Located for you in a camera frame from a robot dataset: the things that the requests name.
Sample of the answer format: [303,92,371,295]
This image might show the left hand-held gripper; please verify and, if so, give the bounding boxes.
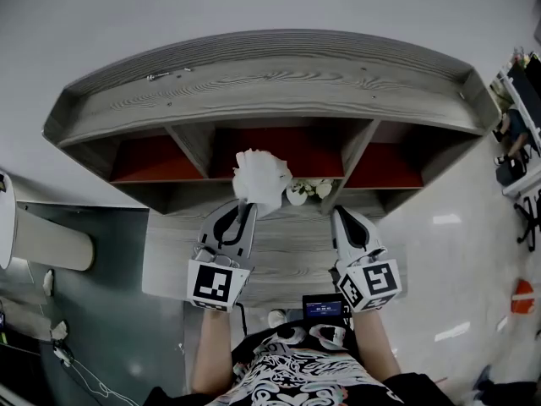
[187,202,258,314]

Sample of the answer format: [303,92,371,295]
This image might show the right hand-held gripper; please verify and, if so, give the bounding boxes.
[330,205,402,314]

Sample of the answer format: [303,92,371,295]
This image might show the white tissues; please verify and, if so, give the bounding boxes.
[232,147,293,220]

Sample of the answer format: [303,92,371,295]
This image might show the person's right forearm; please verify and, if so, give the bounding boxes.
[349,309,403,385]

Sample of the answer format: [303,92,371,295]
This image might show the person's left forearm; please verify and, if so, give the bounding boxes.
[191,309,234,399]

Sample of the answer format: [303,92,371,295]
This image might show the grey wooden shelf desk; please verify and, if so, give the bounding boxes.
[41,29,503,309]

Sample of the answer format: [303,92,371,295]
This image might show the white office desk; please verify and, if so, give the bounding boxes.
[489,52,541,199]

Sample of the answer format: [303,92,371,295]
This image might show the large black computer monitor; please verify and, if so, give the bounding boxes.
[505,52,541,154]

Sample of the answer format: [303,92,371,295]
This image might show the white vase with flowers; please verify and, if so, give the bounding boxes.
[286,177,336,207]

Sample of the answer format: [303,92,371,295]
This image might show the black device with screen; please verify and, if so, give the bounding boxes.
[301,294,345,321]

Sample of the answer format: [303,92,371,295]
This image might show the person's white shoe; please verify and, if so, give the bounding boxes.
[267,308,288,330]

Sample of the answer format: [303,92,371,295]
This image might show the dark green floor mat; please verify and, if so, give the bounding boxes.
[15,203,188,406]

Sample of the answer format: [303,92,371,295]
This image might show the black patterned shirt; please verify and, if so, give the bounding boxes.
[145,322,460,406]

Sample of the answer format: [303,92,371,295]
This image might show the beige padded cylinder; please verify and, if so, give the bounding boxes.
[11,200,96,272]

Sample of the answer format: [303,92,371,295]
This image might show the black office chair base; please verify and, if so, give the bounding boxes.
[512,183,541,254]

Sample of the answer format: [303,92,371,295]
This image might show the orange traffic cone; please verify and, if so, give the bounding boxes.
[510,278,537,315]

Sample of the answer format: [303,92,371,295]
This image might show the crumpled white paper scrap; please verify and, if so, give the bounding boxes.
[49,319,70,342]
[41,268,56,299]

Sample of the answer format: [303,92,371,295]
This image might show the white round panel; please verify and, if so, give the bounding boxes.
[0,168,19,271]

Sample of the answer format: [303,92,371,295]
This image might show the black cable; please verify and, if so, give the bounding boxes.
[235,301,249,338]

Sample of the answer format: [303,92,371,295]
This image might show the thin white cable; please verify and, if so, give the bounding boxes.
[52,343,143,406]

